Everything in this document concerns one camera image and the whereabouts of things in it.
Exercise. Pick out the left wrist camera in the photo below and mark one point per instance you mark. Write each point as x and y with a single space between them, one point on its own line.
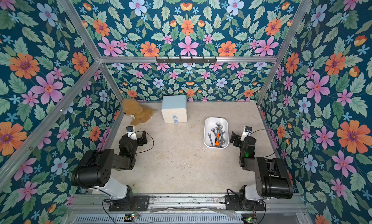
131 132

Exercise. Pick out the white plastic storage tray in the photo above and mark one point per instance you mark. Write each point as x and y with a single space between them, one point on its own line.
209 124

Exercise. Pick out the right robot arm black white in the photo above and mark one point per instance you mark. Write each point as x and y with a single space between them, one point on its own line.
271 176

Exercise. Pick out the orange handled adjustable wrench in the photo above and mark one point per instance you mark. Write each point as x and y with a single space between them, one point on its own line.
219 141

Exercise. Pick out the silver end wrench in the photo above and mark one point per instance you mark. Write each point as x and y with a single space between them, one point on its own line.
216 137

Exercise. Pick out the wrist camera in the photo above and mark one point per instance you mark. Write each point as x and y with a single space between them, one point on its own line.
131 132
247 131

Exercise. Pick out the small silver combination wrench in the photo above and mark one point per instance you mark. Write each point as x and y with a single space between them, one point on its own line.
210 139

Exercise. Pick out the aluminium front rail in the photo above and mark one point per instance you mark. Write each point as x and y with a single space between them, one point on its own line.
187 209

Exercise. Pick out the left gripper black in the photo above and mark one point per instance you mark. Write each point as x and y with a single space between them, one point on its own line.
144 140

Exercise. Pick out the brown plush teddy dog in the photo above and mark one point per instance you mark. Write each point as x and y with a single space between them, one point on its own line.
139 113

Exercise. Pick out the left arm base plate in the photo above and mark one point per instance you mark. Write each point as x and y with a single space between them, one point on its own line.
133 203

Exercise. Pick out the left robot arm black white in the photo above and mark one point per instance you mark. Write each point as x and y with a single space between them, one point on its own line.
94 169

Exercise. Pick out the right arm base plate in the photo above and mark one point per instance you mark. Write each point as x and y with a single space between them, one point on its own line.
232 202

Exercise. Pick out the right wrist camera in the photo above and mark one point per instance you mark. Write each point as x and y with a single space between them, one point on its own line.
247 131

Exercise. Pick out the black hook rail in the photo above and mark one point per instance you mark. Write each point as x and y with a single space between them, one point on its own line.
181 60

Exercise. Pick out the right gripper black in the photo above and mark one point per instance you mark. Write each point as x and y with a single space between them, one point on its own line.
235 138

